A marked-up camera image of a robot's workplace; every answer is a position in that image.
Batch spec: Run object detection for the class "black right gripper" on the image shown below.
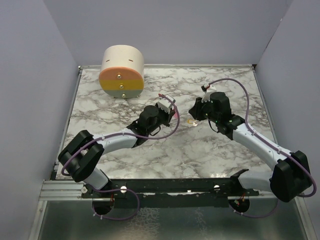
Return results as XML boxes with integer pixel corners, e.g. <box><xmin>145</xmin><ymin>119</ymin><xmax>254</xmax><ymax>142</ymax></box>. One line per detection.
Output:
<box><xmin>189</xmin><ymin>96</ymin><xmax>220</xmax><ymax>123</ymax></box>

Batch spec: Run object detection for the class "yellow key tag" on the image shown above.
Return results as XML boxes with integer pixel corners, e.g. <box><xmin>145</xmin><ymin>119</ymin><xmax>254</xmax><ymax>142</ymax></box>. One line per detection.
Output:
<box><xmin>187</xmin><ymin>119</ymin><xmax>194</xmax><ymax>125</ymax></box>

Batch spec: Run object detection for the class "silver key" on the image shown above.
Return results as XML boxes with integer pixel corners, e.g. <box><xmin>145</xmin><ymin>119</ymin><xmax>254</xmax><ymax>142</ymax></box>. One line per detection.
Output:
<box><xmin>191</xmin><ymin>121</ymin><xmax>198</xmax><ymax>127</ymax></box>

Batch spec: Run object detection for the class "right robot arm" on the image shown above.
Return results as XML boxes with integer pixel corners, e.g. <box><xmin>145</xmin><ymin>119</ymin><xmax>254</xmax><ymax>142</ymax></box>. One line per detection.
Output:
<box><xmin>188</xmin><ymin>92</ymin><xmax>312</xmax><ymax>203</ymax></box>

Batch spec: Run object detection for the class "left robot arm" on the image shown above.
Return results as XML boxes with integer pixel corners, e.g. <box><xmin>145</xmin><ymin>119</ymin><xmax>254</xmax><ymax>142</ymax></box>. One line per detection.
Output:
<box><xmin>58</xmin><ymin>101</ymin><xmax>178</xmax><ymax>198</ymax></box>

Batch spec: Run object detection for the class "round three-drawer storage box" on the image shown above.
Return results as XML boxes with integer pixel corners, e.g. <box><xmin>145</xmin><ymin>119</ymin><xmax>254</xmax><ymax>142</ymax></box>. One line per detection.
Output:
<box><xmin>98</xmin><ymin>45</ymin><xmax>144</xmax><ymax>99</ymax></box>

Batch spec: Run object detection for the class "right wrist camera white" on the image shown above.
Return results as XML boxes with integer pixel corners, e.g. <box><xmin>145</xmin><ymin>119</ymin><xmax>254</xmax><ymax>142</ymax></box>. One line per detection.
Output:
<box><xmin>201</xmin><ymin>83</ymin><xmax>217</xmax><ymax>103</ymax></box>

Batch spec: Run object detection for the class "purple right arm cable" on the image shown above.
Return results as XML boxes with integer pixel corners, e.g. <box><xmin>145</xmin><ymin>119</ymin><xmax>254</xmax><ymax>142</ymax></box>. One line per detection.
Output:
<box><xmin>207</xmin><ymin>78</ymin><xmax>316</xmax><ymax>218</ymax></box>

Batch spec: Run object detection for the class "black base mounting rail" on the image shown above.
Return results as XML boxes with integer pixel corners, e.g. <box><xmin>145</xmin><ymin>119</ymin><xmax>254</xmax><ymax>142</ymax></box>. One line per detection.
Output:
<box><xmin>81</xmin><ymin>178</ymin><xmax>259</xmax><ymax>209</ymax></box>

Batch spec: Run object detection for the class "aluminium table frame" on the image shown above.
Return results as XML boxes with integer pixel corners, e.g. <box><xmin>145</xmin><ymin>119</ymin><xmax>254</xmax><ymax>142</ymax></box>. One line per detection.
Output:
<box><xmin>30</xmin><ymin>65</ymin><xmax>315</xmax><ymax>240</ymax></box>

